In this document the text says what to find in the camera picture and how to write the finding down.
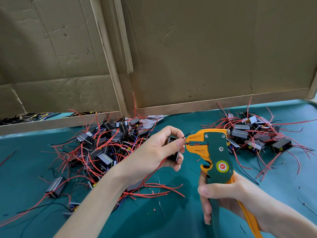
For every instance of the person's right hand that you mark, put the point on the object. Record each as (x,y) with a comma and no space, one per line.
(237,195)

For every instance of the person's left hand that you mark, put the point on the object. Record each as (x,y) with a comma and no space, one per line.
(143,158)

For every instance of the person's left forearm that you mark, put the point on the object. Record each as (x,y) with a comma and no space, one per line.
(91,210)

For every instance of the person's right forearm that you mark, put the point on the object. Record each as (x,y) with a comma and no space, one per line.
(294,223)

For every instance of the thin wooden strip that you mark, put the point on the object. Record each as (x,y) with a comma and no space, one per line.
(124,37)

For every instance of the smooth brown cardboard panel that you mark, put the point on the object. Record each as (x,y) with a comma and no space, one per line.
(223,47)

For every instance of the creased brown cardboard panel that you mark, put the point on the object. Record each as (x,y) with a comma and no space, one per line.
(44,47)

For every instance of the long wooden bottom rail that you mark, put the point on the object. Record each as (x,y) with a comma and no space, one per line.
(223,101)

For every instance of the short wooden bottom rail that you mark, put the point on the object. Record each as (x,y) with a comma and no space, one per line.
(49,125)

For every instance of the wide wooden post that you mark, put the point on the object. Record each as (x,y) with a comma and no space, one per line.
(108,57)

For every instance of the wooden corner post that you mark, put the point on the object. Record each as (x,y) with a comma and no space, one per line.
(312,86)

